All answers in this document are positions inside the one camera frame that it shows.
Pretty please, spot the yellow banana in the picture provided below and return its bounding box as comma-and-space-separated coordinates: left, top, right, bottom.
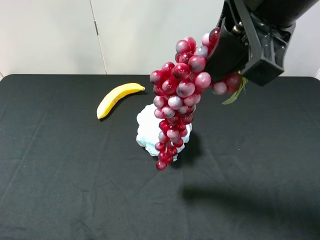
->
96, 82, 145, 120

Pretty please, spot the red plastic grape bunch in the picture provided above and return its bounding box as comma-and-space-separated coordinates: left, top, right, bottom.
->
149, 27, 247, 170

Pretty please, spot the white and blue bath pouf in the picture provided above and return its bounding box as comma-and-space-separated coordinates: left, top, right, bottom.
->
135, 103, 193, 163

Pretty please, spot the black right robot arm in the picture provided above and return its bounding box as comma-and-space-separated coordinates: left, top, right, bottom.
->
205, 0, 316, 86

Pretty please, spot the black tablecloth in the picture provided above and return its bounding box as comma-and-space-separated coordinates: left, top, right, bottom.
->
0, 74, 320, 240

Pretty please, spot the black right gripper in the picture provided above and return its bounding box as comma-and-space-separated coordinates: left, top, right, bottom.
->
205, 0, 295, 86

